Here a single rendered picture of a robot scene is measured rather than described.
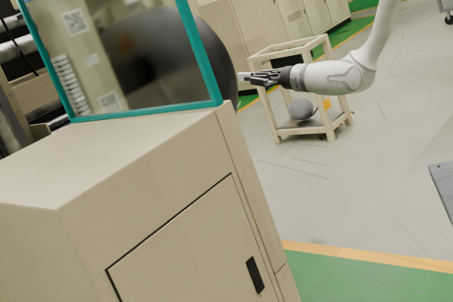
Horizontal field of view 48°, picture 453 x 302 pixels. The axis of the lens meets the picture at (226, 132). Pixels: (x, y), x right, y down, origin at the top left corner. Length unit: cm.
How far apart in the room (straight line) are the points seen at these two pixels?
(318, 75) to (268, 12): 527
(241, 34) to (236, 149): 538
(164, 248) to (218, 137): 23
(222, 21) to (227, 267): 559
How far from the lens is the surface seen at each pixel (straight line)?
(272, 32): 679
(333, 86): 154
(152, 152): 85
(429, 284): 246
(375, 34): 163
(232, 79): 190
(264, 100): 441
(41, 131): 216
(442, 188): 177
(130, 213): 83
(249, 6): 654
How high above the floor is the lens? 149
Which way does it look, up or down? 16 degrees down
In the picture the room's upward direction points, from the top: 20 degrees counter-clockwise
